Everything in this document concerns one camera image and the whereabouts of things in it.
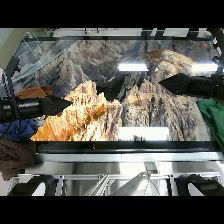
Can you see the green garment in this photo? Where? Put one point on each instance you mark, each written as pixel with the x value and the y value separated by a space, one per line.
pixel 213 116

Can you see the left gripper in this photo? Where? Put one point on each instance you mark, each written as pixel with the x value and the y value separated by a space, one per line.
pixel 49 106

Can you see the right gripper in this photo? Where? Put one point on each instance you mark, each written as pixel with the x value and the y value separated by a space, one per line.
pixel 182 84

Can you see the brown T-shirt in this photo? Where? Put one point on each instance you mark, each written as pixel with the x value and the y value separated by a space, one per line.
pixel 33 92

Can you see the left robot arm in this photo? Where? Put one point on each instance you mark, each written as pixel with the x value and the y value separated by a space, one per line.
pixel 23 107

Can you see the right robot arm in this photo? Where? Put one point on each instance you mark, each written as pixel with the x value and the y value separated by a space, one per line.
pixel 208 86

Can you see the silver frame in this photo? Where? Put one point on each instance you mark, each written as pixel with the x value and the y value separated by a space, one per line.
pixel 110 158

